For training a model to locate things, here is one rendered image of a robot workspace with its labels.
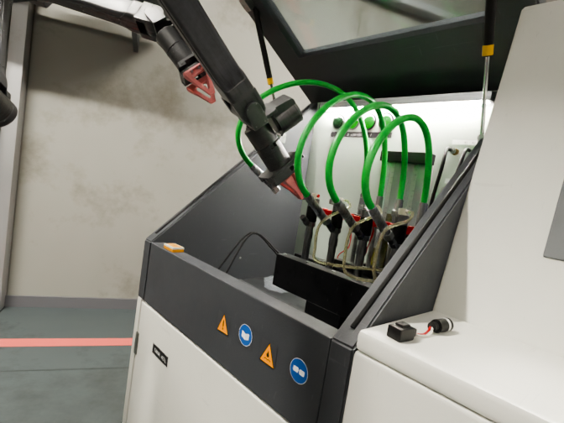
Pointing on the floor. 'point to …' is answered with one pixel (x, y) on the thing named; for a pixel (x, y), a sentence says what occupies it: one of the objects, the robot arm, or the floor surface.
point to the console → (496, 231)
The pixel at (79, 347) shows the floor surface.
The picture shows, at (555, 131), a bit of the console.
